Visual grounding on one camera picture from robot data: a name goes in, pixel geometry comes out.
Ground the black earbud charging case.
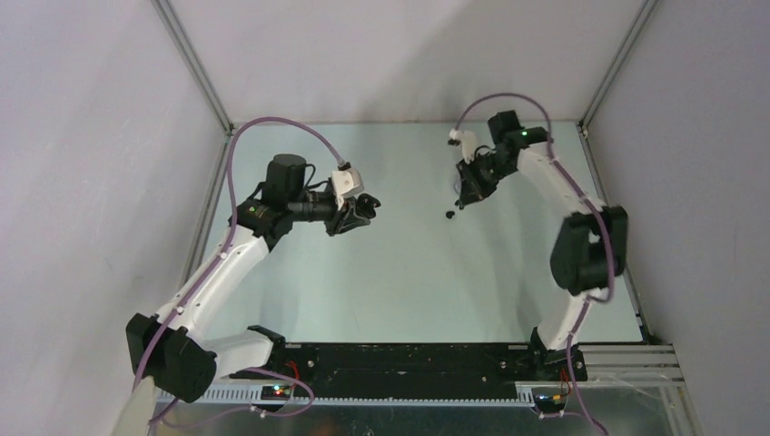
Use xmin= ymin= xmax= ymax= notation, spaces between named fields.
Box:
xmin=356 ymin=193 xmax=381 ymax=220

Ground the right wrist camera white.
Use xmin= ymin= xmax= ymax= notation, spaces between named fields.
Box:
xmin=448 ymin=129 xmax=479 ymax=164

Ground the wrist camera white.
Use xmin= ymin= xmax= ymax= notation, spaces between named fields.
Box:
xmin=448 ymin=129 xmax=479 ymax=164
xmin=331 ymin=167 xmax=364 ymax=211

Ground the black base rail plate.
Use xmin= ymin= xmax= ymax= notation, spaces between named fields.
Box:
xmin=265 ymin=342 xmax=587 ymax=400

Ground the left controller board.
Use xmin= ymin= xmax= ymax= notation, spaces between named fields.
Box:
xmin=260 ymin=385 xmax=293 ymax=401

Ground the grey slotted cable duct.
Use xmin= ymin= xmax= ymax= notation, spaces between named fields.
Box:
xmin=196 ymin=384 xmax=535 ymax=408

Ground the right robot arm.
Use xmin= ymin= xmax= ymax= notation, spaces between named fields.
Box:
xmin=448 ymin=111 xmax=628 ymax=380

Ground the right controller board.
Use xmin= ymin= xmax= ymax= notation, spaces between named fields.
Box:
xmin=532 ymin=394 xmax=568 ymax=417

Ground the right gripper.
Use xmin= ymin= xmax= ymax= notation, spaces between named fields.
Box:
xmin=456 ymin=152 xmax=515 ymax=207

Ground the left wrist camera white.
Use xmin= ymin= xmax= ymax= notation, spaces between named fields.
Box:
xmin=331 ymin=167 xmax=364 ymax=211

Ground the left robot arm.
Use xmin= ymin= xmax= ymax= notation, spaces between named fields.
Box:
xmin=126 ymin=154 xmax=381 ymax=402

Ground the controller board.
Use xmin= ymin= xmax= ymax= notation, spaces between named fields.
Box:
xmin=532 ymin=394 xmax=568 ymax=417
xmin=260 ymin=385 xmax=293 ymax=401

